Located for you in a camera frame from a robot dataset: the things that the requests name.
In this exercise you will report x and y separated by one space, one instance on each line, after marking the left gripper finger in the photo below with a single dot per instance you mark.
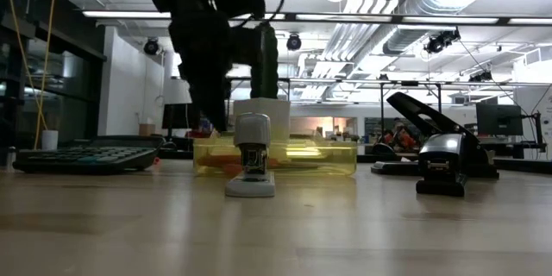
221 103
200 92

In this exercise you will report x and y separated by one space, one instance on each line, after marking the yellow transparent supply box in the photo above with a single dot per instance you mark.
328 159

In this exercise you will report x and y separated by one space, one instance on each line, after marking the black monitor on arm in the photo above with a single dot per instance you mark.
499 118

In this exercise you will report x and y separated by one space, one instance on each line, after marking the small cardboard box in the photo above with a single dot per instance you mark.
146 129

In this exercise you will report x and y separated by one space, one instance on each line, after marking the black computer monitor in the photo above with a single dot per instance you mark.
177 116

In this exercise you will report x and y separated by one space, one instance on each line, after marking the white grey stapler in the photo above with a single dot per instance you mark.
252 129

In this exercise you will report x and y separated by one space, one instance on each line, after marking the white hexagonal plant pot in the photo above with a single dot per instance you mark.
276 116

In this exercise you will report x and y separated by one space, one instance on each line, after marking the black overhead light bar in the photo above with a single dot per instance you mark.
345 18

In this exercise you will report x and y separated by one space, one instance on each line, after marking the black hole punch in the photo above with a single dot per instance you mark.
409 110

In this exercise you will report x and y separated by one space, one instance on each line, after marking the black desk calculator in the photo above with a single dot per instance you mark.
86 157

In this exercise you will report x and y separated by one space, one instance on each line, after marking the person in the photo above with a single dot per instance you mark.
403 138

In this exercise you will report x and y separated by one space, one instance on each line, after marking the white cup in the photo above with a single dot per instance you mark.
49 140

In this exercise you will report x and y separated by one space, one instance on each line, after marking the black ceiling-mounted camera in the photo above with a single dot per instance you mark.
481 77
293 42
437 43
151 46

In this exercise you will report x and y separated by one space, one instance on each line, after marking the black workbench frame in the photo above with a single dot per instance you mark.
381 108

